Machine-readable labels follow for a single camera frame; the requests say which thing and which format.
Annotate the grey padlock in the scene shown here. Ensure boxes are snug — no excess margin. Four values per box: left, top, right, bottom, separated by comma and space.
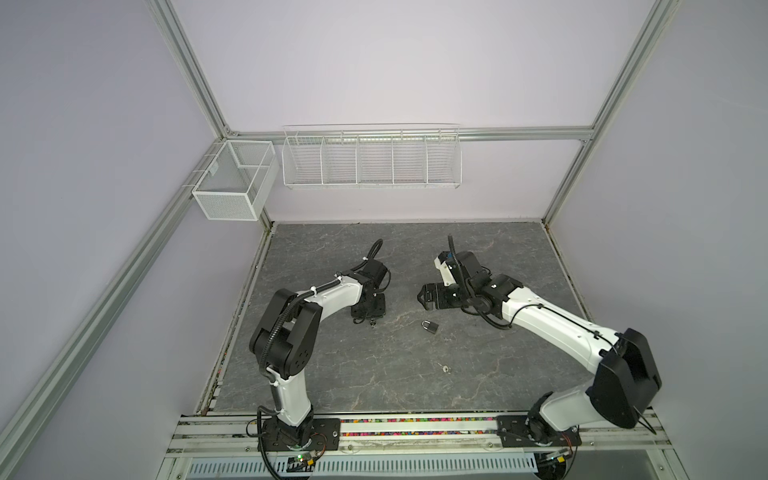
421, 320, 439, 334

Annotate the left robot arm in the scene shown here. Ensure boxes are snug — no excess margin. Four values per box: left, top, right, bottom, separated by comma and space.
249, 239, 391, 448

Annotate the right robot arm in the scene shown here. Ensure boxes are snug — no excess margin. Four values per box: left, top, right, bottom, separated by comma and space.
417, 242, 662, 446

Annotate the white mesh box basket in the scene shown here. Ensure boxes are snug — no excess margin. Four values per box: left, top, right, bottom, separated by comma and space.
192, 140, 279, 221

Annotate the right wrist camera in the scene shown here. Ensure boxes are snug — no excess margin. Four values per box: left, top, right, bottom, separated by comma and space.
434, 251, 456, 287

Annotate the white wire shelf basket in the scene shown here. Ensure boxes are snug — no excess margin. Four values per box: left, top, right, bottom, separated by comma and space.
282, 123, 463, 189

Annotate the white vented cable duct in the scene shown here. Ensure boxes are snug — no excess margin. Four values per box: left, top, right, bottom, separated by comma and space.
186, 452, 538, 479

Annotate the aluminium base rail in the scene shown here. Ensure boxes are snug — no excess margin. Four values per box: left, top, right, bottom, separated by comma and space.
166, 410, 672, 457

